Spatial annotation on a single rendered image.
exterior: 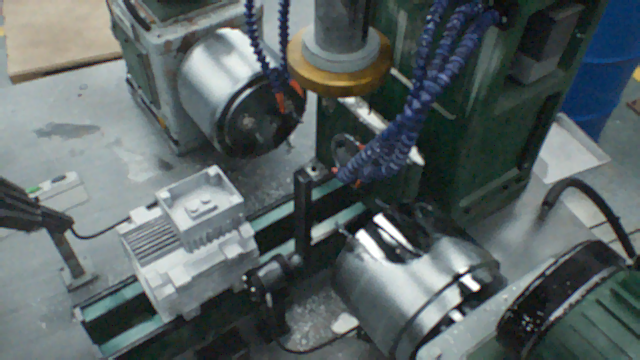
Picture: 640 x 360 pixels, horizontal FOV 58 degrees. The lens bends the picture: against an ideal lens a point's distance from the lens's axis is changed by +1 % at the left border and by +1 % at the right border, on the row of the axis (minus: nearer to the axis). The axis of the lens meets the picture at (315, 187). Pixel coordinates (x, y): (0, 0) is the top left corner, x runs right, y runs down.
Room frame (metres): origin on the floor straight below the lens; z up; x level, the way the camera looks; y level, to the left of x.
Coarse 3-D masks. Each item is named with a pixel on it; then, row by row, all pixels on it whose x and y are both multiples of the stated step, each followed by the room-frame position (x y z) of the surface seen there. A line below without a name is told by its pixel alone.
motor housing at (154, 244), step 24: (120, 240) 0.60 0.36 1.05; (144, 240) 0.57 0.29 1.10; (168, 240) 0.57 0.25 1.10; (216, 240) 0.59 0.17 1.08; (240, 240) 0.60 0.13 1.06; (144, 264) 0.53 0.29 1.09; (168, 264) 0.54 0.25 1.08; (192, 264) 0.54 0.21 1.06; (216, 264) 0.55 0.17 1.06; (240, 264) 0.57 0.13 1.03; (144, 288) 0.57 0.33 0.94; (168, 288) 0.50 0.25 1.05; (216, 288) 0.54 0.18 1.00; (168, 312) 0.48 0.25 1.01
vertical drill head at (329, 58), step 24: (336, 0) 0.76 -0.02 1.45; (360, 0) 0.77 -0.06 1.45; (312, 24) 0.84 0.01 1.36; (336, 24) 0.76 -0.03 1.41; (360, 24) 0.77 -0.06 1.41; (288, 48) 0.81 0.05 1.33; (312, 48) 0.78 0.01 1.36; (336, 48) 0.76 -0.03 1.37; (360, 48) 0.77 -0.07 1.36; (384, 48) 0.81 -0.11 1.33; (312, 72) 0.74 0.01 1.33; (336, 72) 0.74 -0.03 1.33; (360, 72) 0.74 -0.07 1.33; (384, 72) 0.75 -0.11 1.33; (336, 96) 0.72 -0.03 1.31
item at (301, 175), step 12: (300, 168) 0.61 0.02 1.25; (300, 180) 0.59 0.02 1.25; (312, 180) 0.59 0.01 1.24; (300, 192) 0.59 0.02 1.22; (300, 204) 0.59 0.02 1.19; (300, 216) 0.59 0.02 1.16; (300, 228) 0.59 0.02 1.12; (300, 240) 0.59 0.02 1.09; (312, 240) 0.60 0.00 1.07; (300, 252) 0.59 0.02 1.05; (300, 264) 0.58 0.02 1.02
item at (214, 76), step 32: (224, 32) 1.10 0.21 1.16; (192, 64) 1.02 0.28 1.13; (224, 64) 0.99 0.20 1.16; (256, 64) 0.98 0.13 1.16; (192, 96) 0.97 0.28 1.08; (224, 96) 0.91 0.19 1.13; (256, 96) 0.94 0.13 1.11; (288, 96) 0.99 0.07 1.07; (224, 128) 0.89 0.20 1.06; (256, 128) 0.90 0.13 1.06; (288, 128) 0.98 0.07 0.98
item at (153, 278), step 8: (128, 224) 0.61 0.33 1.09; (248, 224) 0.62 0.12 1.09; (120, 232) 0.59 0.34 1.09; (240, 232) 0.60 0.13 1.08; (248, 232) 0.60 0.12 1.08; (152, 272) 0.51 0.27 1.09; (152, 280) 0.50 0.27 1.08; (160, 280) 0.50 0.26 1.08; (152, 288) 0.49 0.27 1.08; (168, 320) 0.49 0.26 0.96
